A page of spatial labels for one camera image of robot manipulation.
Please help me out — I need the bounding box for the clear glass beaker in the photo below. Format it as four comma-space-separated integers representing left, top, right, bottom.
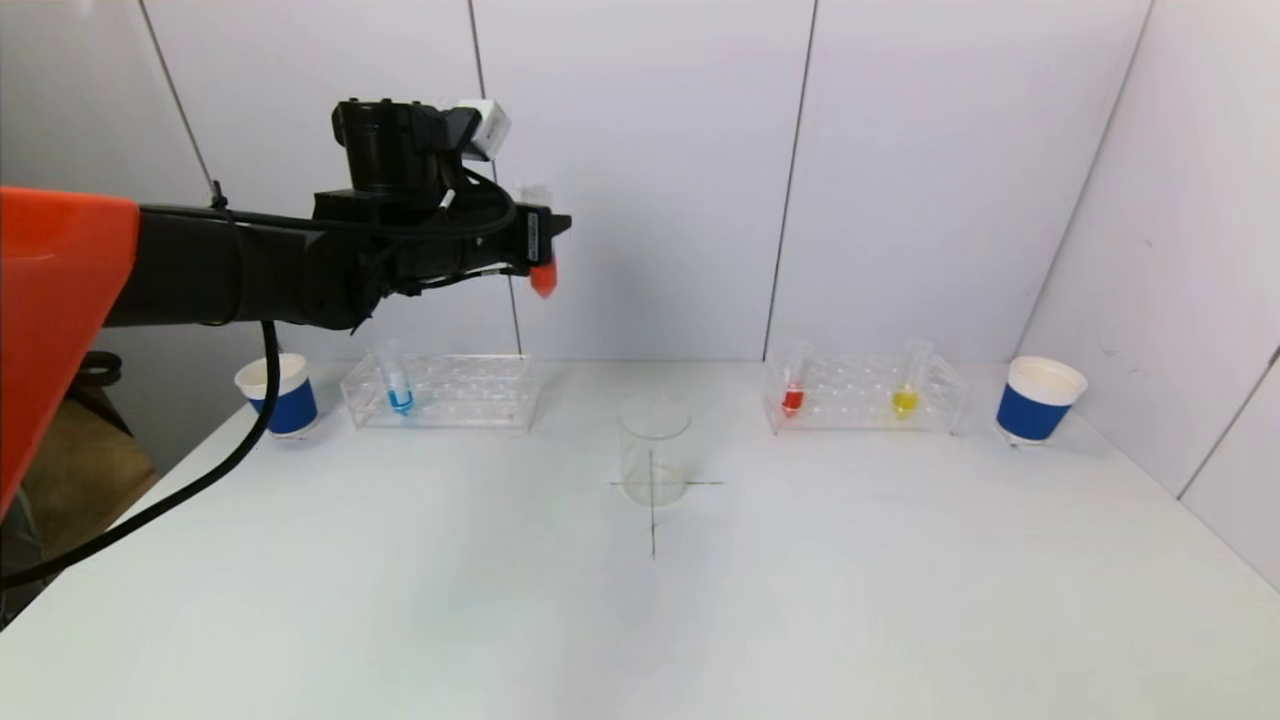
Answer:
617, 397, 693, 509

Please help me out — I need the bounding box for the test tube with yellow pigment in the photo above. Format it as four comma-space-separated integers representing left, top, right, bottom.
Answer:
890, 340, 933, 419

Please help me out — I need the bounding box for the clear acrylic test tube rack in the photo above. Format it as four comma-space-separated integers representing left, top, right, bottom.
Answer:
342, 354, 541, 433
760, 350, 969, 437

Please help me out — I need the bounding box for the test tube with red pigment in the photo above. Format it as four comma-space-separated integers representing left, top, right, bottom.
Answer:
779, 340, 813, 419

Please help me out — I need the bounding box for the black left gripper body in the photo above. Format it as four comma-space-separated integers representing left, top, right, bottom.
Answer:
461, 203, 553, 278

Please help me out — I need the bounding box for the test tube with blue pigment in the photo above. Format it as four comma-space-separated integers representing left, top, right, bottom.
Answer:
380, 342, 417, 419

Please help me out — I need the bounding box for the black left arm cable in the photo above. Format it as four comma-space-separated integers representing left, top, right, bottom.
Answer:
0, 165, 521, 591

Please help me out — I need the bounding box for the white paper cup blue sleeve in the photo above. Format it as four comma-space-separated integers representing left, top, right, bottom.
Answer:
993, 357, 1086, 447
235, 353, 321, 441

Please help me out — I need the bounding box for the clear conical test tube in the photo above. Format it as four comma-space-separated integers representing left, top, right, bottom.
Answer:
520, 185, 559, 299

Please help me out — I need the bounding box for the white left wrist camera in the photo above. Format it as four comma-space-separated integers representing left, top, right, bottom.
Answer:
458, 98, 512, 161

